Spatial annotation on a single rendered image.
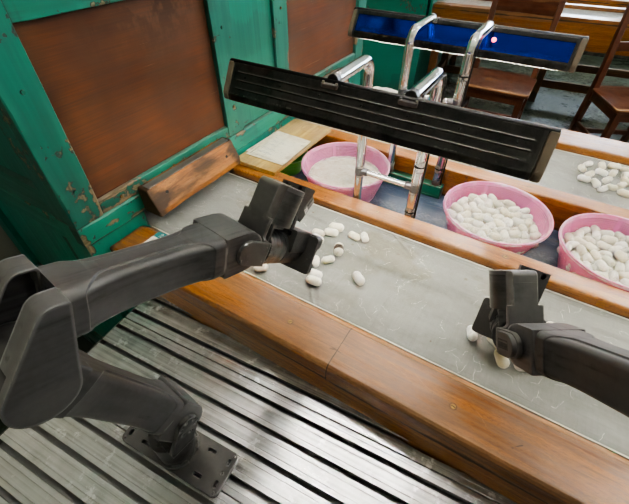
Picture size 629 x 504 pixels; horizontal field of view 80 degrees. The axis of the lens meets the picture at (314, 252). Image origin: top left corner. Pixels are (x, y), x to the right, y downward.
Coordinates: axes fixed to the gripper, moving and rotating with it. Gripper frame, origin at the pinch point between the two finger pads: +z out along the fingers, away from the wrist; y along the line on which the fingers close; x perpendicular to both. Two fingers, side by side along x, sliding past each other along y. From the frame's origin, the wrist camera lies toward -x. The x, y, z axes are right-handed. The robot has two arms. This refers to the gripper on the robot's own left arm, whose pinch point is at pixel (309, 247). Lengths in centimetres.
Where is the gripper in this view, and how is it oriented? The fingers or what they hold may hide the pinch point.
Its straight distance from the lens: 73.0
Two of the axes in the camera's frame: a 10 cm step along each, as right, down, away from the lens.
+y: -8.5, -3.6, 3.8
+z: 4.0, 0.1, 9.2
